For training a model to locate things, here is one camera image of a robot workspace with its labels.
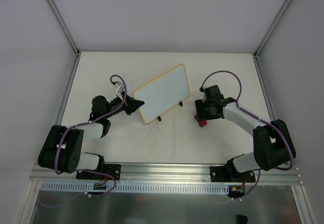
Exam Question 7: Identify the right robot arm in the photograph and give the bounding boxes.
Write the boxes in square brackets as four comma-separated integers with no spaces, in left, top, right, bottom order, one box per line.
[194,85,296,183]

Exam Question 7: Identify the left aluminium frame post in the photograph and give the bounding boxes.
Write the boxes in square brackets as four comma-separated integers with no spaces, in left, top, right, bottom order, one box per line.
[46,0,80,56]

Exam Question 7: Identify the black object on floor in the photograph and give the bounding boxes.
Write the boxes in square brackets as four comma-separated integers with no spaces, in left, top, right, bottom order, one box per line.
[236,214,249,224]

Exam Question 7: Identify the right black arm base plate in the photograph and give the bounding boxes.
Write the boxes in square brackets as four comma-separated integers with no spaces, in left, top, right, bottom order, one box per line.
[209,165,256,183]

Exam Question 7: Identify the yellow framed whiteboard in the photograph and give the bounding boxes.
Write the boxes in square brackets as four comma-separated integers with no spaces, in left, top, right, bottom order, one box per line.
[132,63,190,124]

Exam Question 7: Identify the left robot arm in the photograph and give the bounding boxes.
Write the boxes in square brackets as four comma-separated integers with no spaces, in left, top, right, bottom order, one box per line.
[37,93,145,178]

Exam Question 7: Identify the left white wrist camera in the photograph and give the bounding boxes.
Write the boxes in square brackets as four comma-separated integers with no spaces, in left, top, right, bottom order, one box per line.
[113,81,125,96]

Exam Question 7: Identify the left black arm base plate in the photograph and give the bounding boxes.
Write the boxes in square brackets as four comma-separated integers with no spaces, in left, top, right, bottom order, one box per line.
[76,164,122,181]

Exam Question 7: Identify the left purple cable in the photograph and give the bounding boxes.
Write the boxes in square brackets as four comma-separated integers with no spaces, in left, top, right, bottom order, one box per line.
[39,74,127,208]

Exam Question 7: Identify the slotted white cable duct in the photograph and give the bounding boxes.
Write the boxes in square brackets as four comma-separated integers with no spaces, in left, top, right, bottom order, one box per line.
[40,181,230,195]

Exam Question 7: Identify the purple cable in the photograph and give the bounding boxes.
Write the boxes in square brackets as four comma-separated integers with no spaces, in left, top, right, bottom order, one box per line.
[39,74,127,208]
[201,70,297,204]

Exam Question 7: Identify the aluminium mounting rail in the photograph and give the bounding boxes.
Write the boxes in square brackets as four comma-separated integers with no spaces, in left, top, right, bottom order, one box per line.
[29,163,304,186]

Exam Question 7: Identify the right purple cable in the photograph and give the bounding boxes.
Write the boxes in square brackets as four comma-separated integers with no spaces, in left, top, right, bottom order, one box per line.
[201,70,297,204]

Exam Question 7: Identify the aluminium frame post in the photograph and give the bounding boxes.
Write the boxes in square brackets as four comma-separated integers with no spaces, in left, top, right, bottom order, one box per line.
[254,0,293,59]
[46,0,80,56]

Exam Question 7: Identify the red whiteboard eraser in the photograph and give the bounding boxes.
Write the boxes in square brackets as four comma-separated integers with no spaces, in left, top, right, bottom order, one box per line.
[194,114,207,127]

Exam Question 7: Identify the right aluminium frame post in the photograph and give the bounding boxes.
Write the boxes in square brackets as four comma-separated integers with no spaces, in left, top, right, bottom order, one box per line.
[254,0,293,59]

